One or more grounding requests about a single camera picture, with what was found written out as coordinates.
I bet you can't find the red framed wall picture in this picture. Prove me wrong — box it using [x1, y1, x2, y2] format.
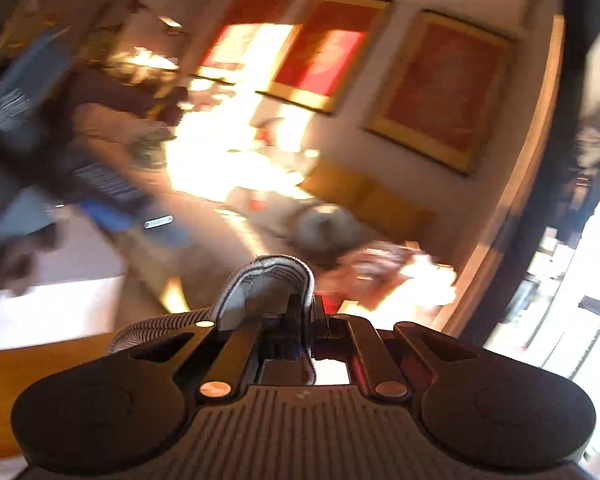
[366, 9, 518, 176]
[192, 0, 301, 83]
[256, 0, 395, 115]

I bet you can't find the person's left hand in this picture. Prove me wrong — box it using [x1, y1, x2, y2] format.
[0, 225, 59, 309]

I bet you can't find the grey round pillow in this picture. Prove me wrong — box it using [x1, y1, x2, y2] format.
[295, 204, 368, 263]

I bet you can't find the pink clothes pile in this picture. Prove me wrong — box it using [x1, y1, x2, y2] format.
[337, 241, 433, 306]

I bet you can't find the grey striped garment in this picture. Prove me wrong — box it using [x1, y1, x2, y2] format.
[109, 255, 317, 386]

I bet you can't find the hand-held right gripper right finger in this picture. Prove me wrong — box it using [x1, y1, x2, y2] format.
[311, 296, 482, 402]

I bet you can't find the beige sofa bed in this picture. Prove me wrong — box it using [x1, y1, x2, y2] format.
[95, 155, 438, 321]

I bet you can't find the green plush toy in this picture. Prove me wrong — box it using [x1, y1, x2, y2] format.
[130, 127, 176, 171]

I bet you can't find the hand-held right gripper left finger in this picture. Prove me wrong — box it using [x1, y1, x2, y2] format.
[110, 295, 312, 404]

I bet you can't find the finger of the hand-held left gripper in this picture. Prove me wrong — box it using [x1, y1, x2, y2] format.
[77, 197, 193, 251]

